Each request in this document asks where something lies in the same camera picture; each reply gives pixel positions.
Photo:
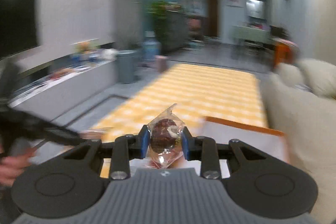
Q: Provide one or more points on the green potted plant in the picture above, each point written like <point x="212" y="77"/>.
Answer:
<point x="168" y="23"/>

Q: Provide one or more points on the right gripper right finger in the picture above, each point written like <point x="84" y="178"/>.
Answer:
<point x="204" y="150"/>

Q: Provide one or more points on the yellow white checkered tablecloth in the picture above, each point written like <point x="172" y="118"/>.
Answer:
<point x="195" y="92"/>

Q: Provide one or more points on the beige sofa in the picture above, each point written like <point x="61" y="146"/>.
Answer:
<point x="308" y="122"/>

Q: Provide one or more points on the black television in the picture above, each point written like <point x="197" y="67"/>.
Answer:
<point x="19" y="29"/>

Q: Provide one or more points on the person's left hand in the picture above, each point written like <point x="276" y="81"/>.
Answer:
<point x="13" y="166"/>

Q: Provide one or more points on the orange cardboard box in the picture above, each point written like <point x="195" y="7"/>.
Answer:
<point x="242" y="141"/>

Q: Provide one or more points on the clear brown pastry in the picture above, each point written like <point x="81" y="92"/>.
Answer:
<point x="165" y="145"/>

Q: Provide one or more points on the blue water jug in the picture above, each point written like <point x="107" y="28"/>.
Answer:
<point x="151" y="47"/>

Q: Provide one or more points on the orange chair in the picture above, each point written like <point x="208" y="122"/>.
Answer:
<point x="285" y="51"/>

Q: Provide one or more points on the colourful picture book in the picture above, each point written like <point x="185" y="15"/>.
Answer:
<point x="86" y="46"/>

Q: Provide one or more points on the grey TV cabinet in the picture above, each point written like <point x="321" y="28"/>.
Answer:
<point x="59" y="96"/>

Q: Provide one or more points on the dining table green cloth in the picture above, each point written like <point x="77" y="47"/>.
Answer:
<point x="256" y="35"/>

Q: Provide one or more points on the beige sofa cushion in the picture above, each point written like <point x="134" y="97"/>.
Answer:
<point x="319" y="76"/>

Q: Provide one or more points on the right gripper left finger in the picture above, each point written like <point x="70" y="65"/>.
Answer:
<point x="126" y="148"/>

